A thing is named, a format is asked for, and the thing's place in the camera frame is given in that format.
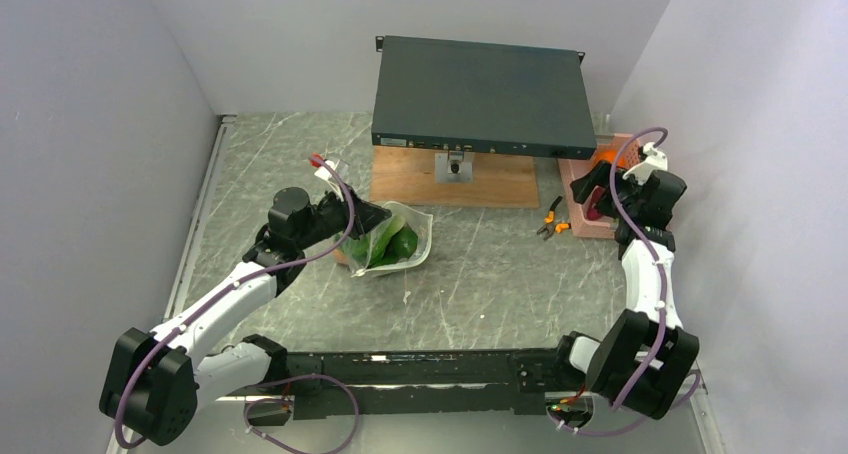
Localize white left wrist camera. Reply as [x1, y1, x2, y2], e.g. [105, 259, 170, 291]
[309, 154, 350, 188]

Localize green fake leafy vegetable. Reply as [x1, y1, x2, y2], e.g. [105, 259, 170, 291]
[340, 214, 407, 270]

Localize grey metal bracket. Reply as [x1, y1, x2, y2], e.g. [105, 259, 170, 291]
[434, 151, 475, 184]

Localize purple fake sweet potato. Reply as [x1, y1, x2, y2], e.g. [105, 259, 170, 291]
[585, 187, 606, 221]

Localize orange fake fruit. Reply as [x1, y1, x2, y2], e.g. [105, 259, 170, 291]
[593, 149, 617, 163]

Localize pink plastic basket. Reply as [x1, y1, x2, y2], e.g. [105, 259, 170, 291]
[558, 134, 631, 240]

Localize polka dot zip top bag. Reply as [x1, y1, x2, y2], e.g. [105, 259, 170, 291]
[332, 201, 434, 278]

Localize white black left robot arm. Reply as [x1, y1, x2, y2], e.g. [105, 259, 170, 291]
[98, 185, 392, 446]

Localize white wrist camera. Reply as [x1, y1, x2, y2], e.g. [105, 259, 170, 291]
[309, 154, 350, 188]
[623, 142, 668, 185]

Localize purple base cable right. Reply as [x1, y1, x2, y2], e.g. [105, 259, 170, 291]
[548, 371, 704, 438]

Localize green fake lime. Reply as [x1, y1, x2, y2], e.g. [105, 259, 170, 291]
[390, 225, 419, 261]

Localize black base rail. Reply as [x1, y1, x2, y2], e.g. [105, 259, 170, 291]
[221, 346, 614, 420]

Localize orange handled pliers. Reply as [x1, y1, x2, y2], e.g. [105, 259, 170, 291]
[536, 196, 571, 241]

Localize dark network switch box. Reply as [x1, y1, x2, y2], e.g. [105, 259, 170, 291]
[371, 36, 598, 160]

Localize wooden board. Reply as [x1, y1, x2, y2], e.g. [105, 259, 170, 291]
[370, 147, 540, 208]

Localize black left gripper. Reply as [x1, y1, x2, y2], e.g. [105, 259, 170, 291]
[295, 182, 391, 251]

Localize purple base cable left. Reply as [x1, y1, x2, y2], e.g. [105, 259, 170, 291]
[243, 370, 363, 454]

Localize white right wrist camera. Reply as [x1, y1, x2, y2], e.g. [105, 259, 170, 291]
[623, 142, 668, 185]

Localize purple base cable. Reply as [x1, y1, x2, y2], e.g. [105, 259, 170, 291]
[548, 371, 704, 438]
[243, 370, 363, 454]

